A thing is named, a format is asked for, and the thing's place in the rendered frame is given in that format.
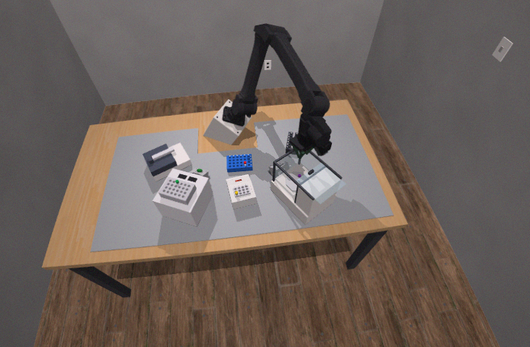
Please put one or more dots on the grey bench mat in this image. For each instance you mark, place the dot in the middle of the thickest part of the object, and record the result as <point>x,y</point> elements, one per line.
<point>128,218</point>

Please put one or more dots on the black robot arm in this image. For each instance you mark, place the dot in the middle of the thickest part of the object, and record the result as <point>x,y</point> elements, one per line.
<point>318,132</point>

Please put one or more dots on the blue tube rack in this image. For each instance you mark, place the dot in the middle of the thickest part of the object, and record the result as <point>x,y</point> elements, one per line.
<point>235,163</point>

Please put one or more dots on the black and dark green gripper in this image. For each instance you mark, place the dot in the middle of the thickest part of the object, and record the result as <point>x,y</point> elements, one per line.
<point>298,147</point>

